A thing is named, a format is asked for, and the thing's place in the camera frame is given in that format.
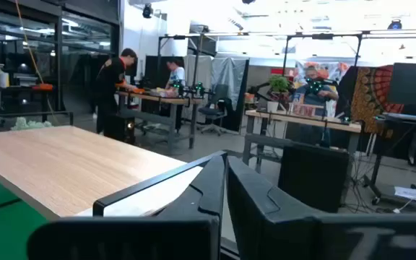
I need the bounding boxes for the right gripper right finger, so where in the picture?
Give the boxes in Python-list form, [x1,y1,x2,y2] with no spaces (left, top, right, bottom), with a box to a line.
[227,155,416,260]

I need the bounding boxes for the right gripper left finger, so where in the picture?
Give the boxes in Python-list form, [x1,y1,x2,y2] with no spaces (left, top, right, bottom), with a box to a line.
[26,155,228,260]

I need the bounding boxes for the black cabinet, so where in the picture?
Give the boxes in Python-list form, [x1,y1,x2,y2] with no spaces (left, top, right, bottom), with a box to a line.
[278,142,350,214]

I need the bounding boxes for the wooden workbench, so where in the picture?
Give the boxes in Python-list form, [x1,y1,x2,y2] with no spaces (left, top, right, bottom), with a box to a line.
[116,90,204,151]
[243,109,363,167]

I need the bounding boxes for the pink plastic crate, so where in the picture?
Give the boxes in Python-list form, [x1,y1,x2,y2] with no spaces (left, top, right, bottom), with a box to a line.
[292,103,319,117]

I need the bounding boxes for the white papers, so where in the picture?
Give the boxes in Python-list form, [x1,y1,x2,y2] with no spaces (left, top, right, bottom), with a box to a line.
[394,186,416,202]

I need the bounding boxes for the person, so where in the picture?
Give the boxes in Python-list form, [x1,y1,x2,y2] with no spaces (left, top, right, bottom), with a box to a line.
[290,65,340,145]
[164,59,186,97]
[92,47,139,144]

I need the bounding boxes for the black office chair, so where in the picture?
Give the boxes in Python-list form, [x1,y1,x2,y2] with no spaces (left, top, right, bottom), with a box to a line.
[196,84,230,137]

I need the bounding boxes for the dark leafy potted plant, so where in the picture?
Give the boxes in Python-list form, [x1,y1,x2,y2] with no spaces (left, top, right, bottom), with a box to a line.
[267,74,292,113]

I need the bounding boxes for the pale bushy potted plant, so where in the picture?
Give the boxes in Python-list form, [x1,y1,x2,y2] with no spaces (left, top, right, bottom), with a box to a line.
[10,116,53,131]

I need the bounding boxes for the orange patterned tapestry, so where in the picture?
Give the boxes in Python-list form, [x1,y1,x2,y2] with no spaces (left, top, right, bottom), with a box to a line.
[350,66,404,135]

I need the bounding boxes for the black partition panel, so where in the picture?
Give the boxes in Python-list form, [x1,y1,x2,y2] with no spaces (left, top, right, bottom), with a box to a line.
[144,55,186,90]

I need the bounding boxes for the black desk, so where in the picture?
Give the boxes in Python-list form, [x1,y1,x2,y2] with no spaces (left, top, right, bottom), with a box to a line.
[363,113,416,207]

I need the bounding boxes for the grey tarp curtain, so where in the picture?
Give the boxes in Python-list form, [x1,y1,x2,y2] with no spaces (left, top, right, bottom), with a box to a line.
[211,56,249,127]

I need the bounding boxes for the white curtain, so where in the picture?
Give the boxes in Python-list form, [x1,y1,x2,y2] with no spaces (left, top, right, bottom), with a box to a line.
[183,53,213,122]

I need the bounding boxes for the black monitor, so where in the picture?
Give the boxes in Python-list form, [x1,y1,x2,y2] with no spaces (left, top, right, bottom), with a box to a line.
[387,62,416,106]

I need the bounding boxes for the black overhead station frame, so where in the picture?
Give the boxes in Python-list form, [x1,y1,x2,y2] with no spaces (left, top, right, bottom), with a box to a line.
[282,31,365,77]

